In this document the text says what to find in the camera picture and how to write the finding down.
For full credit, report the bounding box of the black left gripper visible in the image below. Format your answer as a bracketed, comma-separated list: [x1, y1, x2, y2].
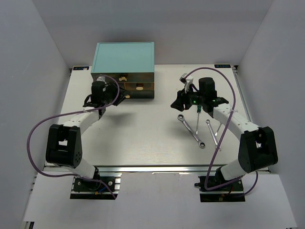
[102, 81, 131, 106]

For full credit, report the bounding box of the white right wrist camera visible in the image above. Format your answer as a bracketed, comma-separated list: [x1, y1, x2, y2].
[179, 73, 193, 93]

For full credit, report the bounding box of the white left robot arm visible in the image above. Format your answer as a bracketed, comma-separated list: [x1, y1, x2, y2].
[46, 81, 130, 190]

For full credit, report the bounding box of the large ratchet combination wrench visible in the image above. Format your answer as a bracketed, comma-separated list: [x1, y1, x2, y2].
[177, 114, 205, 149]

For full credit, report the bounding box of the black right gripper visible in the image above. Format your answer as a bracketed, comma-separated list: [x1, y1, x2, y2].
[171, 84, 205, 112]

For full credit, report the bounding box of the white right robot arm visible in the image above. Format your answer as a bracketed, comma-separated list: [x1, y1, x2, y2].
[171, 77, 278, 190]

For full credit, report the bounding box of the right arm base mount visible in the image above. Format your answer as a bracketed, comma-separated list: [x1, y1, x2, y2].
[194, 176, 245, 203]

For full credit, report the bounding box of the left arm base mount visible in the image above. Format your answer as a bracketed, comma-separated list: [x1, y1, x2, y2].
[70, 172, 121, 200]

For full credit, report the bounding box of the teal drawer cabinet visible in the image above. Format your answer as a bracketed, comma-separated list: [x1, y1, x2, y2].
[90, 42, 155, 100]

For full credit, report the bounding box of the green handled long screwdriver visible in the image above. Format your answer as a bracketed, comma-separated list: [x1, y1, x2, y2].
[195, 105, 202, 134]

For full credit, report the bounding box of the transparent drawer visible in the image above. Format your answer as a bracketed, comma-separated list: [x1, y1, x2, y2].
[91, 73, 154, 82]
[125, 91, 154, 99]
[119, 82, 154, 91]

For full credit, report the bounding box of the small combination wrench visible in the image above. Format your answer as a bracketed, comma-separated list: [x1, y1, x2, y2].
[205, 119, 218, 147]

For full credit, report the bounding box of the green handled short screwdriver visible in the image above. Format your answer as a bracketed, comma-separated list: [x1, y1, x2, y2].
[214, 124, 222, 136]

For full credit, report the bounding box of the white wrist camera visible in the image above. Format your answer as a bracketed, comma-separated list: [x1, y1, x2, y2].
[179, 73, 193, 93]
[94, 74, 106, 82]

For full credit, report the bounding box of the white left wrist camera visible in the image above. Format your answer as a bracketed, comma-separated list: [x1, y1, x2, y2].
[94, 74, 106, 82]

